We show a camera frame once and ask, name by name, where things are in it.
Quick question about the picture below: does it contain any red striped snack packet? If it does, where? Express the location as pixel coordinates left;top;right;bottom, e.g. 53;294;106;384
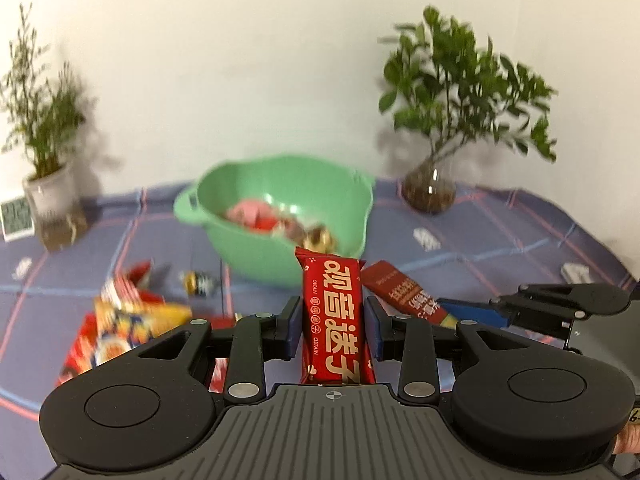
102;258;167;306

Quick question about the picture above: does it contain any thin plant in white pot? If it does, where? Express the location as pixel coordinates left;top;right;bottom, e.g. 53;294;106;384
0;2;97;254

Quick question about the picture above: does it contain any leafy plant in glass vase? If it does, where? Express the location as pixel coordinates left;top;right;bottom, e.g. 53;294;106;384
377;6;559;216

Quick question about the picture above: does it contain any dark red and gold bar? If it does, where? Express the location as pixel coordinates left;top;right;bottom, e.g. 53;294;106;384
359;259;459;332

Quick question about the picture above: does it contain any yellow snack packet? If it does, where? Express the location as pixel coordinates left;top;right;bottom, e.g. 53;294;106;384
93;280;194;364

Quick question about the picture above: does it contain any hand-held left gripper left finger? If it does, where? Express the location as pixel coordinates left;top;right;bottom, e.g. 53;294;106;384
137;296;302;402

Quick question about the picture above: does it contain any red candy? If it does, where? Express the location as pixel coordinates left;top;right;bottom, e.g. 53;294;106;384
248;217;287;234

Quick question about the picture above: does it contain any gold and black candy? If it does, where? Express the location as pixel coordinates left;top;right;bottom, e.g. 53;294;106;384
179;269;219;297

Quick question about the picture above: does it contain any red bar packet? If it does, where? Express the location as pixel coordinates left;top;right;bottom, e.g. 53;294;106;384
294;246;377;387

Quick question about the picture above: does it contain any blue plaid tablecloth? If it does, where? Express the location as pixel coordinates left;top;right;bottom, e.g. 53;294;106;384
0;177;640;411

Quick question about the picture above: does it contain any green plastic bowl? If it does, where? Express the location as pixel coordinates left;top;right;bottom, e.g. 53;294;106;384
173;153;376;289

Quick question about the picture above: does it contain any pink snack packet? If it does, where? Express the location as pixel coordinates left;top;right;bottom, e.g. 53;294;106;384
222;198;281;231

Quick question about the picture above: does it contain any white plastic pack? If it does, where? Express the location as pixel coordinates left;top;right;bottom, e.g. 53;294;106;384
560;262;594;284

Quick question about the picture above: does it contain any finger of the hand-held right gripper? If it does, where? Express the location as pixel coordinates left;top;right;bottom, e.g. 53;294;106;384
436;282;632;335

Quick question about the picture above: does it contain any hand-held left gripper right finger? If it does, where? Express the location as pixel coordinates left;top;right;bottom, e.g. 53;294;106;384
363;296;532;402

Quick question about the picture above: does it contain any person's right hand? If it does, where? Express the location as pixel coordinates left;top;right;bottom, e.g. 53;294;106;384
616;421;640;455

